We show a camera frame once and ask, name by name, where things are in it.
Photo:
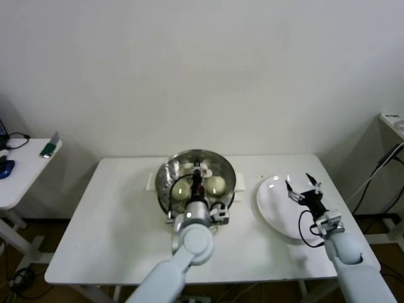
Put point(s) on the clear round container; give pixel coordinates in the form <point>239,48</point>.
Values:
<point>401,124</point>

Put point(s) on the white round plate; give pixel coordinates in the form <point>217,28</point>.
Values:
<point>271,202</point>

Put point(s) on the floor power adapter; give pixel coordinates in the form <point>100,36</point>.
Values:
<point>20,277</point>

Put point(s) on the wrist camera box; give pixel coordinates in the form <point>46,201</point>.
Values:
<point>221,214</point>
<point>329,221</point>

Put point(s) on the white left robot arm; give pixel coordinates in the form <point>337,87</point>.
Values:
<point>192,243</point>

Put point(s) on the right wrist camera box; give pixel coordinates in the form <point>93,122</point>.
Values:
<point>329,221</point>

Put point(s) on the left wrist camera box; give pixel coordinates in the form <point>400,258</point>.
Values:
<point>221,214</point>

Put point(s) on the round glass lid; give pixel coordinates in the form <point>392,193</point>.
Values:
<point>176,164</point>

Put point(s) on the grey floor power strip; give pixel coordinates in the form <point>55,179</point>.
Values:
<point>192,299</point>

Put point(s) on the blue computer mouse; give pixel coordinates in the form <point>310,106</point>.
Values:
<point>6,168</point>

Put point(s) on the stainless steel steamer basket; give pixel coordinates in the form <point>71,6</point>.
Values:
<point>240,182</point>

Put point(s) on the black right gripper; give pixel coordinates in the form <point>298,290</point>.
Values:
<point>311,200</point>

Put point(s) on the white steamed baozi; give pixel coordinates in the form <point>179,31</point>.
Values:
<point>217,183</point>
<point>180,195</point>

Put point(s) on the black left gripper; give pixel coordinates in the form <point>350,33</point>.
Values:
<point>197,189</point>

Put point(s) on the white table leg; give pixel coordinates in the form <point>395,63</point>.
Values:
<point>302,291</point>
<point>115,294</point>

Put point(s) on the dark laptop edge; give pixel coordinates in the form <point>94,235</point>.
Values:
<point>2,129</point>

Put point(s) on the white side table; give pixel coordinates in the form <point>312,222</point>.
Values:
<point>25,176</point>

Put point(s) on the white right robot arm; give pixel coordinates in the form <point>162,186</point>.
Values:
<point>347,249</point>

